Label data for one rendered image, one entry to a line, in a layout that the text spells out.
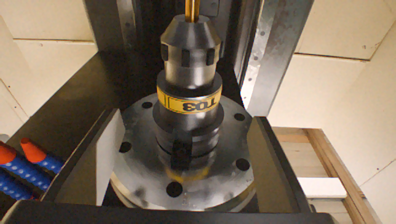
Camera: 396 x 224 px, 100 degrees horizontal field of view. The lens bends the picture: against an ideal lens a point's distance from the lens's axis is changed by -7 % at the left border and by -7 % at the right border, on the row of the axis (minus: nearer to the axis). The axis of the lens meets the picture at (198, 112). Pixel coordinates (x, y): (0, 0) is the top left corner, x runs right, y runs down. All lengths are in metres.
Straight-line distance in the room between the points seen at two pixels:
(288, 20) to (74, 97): 0.63
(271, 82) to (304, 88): 0.58
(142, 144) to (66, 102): 0.33
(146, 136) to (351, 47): 1.23
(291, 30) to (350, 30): 0.61
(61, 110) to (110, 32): 0.33
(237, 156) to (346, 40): 1.15
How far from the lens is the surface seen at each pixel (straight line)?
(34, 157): 0.22
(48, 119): 0.45
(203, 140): 0.15
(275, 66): 0.72
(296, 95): 1.32
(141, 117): 0.20
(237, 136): 0.18
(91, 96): 0.47
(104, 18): 0.68
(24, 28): 1.35
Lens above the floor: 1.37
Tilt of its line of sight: 41 degrees up
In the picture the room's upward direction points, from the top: 176 degrees counter-clockwise
